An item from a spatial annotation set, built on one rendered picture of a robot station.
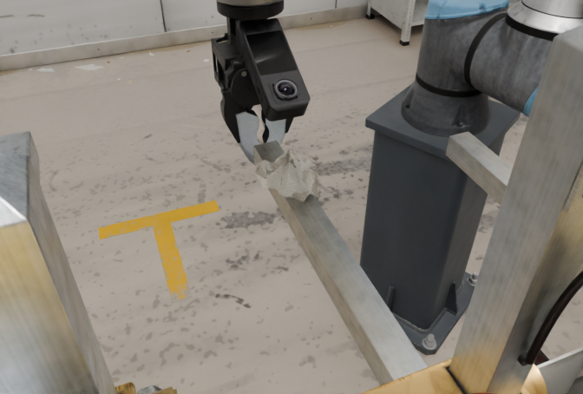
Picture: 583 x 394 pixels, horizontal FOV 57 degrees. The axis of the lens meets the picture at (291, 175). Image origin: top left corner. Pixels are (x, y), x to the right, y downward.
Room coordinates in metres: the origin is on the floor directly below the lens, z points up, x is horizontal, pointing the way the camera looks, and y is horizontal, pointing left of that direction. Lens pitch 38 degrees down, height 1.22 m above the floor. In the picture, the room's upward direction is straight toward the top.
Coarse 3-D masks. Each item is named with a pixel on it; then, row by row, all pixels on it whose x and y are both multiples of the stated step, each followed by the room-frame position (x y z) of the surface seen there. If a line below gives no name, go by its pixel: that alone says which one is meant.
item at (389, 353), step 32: (256, 160) 0.51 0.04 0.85; (288, 224) 0.42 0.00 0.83; (320, 224) 0.39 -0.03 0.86; (320, 256) 0.34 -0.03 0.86; (352, 256) 0.34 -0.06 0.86; (352, 288) 0.30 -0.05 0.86; (352, 320) 0.28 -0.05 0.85; (384, 320) 0.27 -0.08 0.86; (384, 352) 0.24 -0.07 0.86; (416, 352) 0.24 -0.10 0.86
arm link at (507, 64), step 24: (528, 0) 0.88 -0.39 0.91; (552, 0) 0.84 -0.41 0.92; (576, 0) 0.83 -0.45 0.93; (504, 24) 0.89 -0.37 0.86; (528, 24) 0.84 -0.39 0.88; (552, 24) 0.82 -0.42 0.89; (576, 24) 0.82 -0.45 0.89; (480, 48) 0.90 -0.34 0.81; (504, 48) 0.86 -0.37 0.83; (528, 48) 0.83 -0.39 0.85; (480, 72) 0.88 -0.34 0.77; (504, 72) 0.84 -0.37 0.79; (528, 72) 0.81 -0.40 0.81; (504, 96) 0.84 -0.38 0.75; (528, 96) 0.80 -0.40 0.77
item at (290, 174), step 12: (288, 156) 0.48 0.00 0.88; (300, 156) 0.50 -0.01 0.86; (264, 168) 0.46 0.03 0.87; (276, 168) 0.47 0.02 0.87; (288, 168) 0.45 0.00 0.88; (300, 168) 0.46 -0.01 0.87; (264, 180) 0.45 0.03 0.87; (276, 180) 0.45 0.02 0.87; (288, 180) 0.44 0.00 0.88; (300, 180) 0.45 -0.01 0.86; (312, 180) 0.45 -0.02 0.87; (288, 192) 0.43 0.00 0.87; (300, 192) 0.43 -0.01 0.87; (312, 192) 0.42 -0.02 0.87
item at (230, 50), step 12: (228, 12) 0.53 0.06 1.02; (240, 12) 0.52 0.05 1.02; (252, 12) 0.52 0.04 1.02; (264, 12) 0.53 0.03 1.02; (276, 12) 0.54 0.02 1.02; (228, 24) 0.58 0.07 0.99; (228, 36) 0.58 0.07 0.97; (216, 48) 0.57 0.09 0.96; (228, 48) 0.56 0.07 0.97; (228, 60) 0.54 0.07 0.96; (240, 60) 0.53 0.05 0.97; (216, 72) 0.59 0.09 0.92; (228, 72) 0.52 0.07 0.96; (240, 72) 0.52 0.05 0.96; (228, 84) 0.53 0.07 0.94; (240, 84) 0.52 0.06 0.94; (252, 84) 0.53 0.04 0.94; (240, 96) 0.52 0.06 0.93; (252, 96) 0.52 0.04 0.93
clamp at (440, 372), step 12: (420, 372) 0.22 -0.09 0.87; (432, 372) 0.22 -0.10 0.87; (444, 372) 0.22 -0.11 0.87; (384, 384) 0.21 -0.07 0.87; (396, 384) 0.21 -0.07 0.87; (408, 384) 0.21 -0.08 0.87; (420, 384) 0.21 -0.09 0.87; (432, 384) 0.21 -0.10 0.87; (444, 384) 0.21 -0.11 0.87; (456, 384) 0.21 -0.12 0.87; (528, 384) 0.21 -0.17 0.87; (540, 384) 0.21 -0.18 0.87
